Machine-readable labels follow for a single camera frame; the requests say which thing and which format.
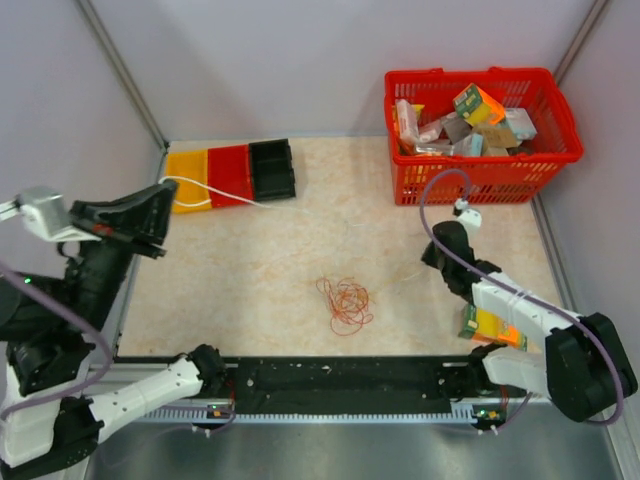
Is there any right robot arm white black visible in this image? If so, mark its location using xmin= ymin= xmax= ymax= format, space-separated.
xmin=422 ymin=220 xmax=638 ymax=426

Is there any yellow plastic bin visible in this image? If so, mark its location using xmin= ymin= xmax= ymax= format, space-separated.
xmin=164 ymin=150 xmax=212 ymax=214

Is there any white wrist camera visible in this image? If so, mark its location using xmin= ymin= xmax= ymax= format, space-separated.
xmin=453 ymin=198 xmax=482 ymax=235
xmin=1 ymin=186 xmax=75 ymax=242

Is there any pink white packet in basket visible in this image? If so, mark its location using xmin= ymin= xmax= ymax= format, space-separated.
xmin=395 ymin=99 xmax=419 ymax=145

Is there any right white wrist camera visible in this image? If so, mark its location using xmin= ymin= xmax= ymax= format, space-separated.
xmin=453 ymin=198 xmax=482 ymax=235

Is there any black plastic bin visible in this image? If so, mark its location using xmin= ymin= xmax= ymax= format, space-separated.
xmin=249 ymin=139 xmax=296 ymax=203

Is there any light blue box in basket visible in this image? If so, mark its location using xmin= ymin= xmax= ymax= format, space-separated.
xmin=504 ymin=107 xmax=537 ymax=141

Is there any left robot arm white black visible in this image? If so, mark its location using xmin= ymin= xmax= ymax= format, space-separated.
xmin=1 ymin=180 xmax=227 ymax=479

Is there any brown cardboard box in basket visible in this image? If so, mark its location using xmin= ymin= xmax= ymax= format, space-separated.
xmin=472 ymin=124 xmax=521 ymax=157

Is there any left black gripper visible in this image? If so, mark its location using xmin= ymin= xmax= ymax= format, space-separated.
xmin=68 ymin=178 xmax=185 ymax=330

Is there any green yellow carton in basket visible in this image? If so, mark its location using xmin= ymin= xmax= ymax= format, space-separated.
xmin=453 ymin=83 xmax=505 ymax=127

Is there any red plastic bin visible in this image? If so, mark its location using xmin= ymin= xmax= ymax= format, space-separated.
xmin=207 ymin=144 xmax=254 ymax=200

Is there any white cable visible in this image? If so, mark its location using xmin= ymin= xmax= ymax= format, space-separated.
xmin=159 ymin=175 xmax=366 ymax=229

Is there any grey slotted cable duct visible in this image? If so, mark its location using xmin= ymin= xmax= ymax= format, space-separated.
xmin=139 ymin=403 xmax=504 ymax=425

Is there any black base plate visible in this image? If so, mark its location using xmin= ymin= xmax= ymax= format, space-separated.
xmin=227 ymin=356 xmax=501 ymax=415

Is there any red thin cable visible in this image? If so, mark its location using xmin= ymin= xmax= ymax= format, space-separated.
xmin=314 ymin=276 xmax=376 ymax=337

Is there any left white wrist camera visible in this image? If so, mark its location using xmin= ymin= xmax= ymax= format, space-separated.
xmin=1 ymin=186 xmax=75 ymax=242

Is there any red shopping basket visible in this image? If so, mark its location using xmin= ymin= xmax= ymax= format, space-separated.
xmin=384 ymin=67 xmax=584 ymax=206

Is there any green orange carton on table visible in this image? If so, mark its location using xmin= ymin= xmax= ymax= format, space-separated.
xmin=458 ymin=304 xmax=527 ymax=351

